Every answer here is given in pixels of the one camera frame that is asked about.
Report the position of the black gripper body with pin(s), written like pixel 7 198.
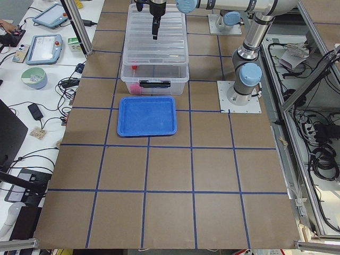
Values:
pixel 156 9

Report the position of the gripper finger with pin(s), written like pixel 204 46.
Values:
pixel 155 27

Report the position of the clear plastic box lid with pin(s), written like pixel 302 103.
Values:
pixel 171 45

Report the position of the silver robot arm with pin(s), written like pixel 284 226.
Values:
pixel 230 18
pixel 248 73

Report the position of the clear plastic storage box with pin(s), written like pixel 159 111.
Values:
pixel 157 79

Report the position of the red block in box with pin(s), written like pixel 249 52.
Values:
pixel 135 89

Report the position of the blue plastic tray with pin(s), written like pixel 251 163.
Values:
pixel 142 116

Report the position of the green white carton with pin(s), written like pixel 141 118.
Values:
pixel 74 44

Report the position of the far teach pendant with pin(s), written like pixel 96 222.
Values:
pixel 52 17

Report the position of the teach pendant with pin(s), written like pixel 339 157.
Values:
pixel 52 17
pixel 44 49

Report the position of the near teach pendant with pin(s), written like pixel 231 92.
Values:
pixel 44 49

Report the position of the green ceramic bowl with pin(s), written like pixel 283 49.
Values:
pixel 35 78

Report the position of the phone with case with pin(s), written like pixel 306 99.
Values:
pixel 21 53

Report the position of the black power adapter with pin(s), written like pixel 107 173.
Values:
pixel 35 112

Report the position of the black monitor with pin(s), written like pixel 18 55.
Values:
pixel 13 133

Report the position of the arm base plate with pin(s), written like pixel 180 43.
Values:
pixel 218 27
pixel 232 102

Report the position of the aluminium frame post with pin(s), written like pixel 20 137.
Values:
pixel 77 24

